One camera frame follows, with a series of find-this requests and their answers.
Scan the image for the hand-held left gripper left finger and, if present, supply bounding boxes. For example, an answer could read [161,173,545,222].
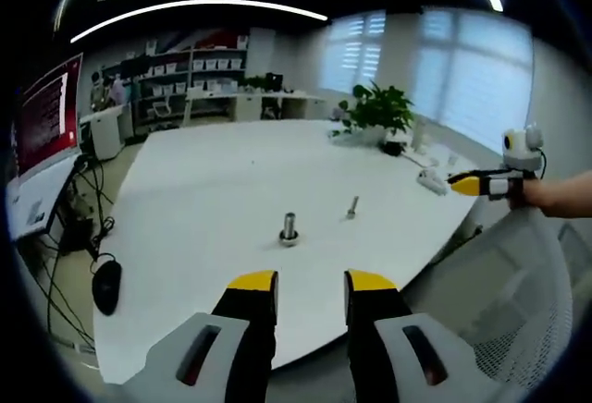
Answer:
[138,269,279,403]

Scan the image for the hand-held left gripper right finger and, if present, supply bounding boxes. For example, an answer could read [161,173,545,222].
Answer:
[344,269,491,403]

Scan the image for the large threaded steel stud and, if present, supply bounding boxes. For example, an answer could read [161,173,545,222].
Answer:
[277,211,302,247]

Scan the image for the person's right hand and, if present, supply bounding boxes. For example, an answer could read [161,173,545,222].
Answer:
[507,178,548,213]

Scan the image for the white handheld controller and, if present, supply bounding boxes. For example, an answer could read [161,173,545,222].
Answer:
[415,167,450,197]

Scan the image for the white stand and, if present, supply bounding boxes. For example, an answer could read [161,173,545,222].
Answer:
[413,117,429,153]

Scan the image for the window blinds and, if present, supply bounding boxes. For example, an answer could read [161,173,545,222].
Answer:
[322,8,534,146]

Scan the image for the potted green plant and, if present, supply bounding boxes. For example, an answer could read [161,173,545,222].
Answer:
[331,80,416,146]

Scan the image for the black computer mouse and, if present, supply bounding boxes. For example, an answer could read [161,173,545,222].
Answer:
[91,256,124,317]

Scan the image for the long white desk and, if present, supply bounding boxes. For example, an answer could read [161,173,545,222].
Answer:
[183,90,330,123]

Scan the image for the white monitor desk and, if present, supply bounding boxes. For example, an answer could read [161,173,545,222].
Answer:
[6,152,88,243]

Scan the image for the white counter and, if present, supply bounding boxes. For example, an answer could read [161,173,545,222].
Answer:
[80,105,127,160]

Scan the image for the shelf with white bins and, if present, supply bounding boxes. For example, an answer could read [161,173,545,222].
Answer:
[130,34,252,123]

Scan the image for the red screen monitor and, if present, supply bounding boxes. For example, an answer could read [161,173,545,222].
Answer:
[10,53,85,178]

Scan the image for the right gripper dark cable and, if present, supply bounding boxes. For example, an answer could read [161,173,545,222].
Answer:
[536,145,549,183]

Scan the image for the bundle of black cables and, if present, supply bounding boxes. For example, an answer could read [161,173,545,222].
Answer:
[43,157,117,353]

